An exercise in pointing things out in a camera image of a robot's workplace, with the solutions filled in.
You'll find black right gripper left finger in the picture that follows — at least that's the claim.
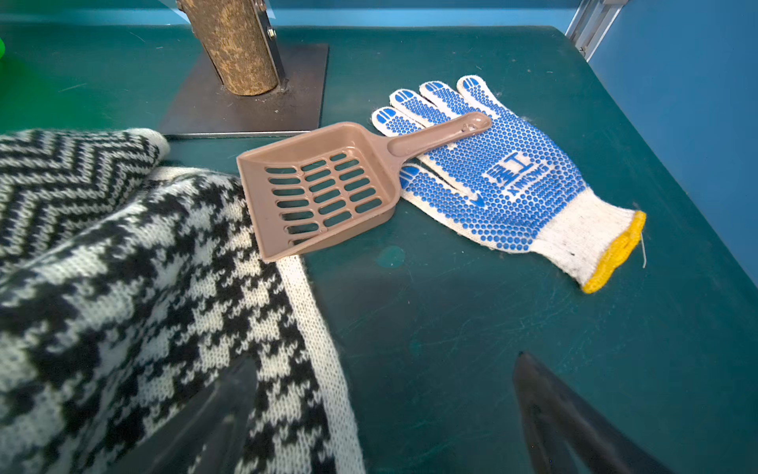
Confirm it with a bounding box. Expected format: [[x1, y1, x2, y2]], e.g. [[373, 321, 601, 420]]
[[109, 355, 258, 473]]

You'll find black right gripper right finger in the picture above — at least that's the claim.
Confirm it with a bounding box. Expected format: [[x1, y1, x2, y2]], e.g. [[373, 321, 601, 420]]
[[512, 352, 670, 473]]

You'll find black white knitted scarf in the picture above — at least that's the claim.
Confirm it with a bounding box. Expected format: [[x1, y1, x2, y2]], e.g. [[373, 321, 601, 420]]
[[1, 128, 364, 473]]

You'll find blue dotted work glove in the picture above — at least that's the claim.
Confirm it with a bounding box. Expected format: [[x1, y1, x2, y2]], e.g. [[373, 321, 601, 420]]
[[371, 75, 647, 293]]

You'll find brown plastic slotted scoop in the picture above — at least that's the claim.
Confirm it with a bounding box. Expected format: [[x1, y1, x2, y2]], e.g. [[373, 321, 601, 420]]
[[237, 112, 492, 263]]

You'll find pink cherry blossom tree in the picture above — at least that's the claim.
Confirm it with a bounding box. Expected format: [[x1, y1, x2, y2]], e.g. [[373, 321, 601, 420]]
[[160, 1, 329, 139]]

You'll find aluminium frame rail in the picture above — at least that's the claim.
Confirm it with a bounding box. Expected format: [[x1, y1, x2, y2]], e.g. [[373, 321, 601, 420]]
[[566, 0, 629, 62]]

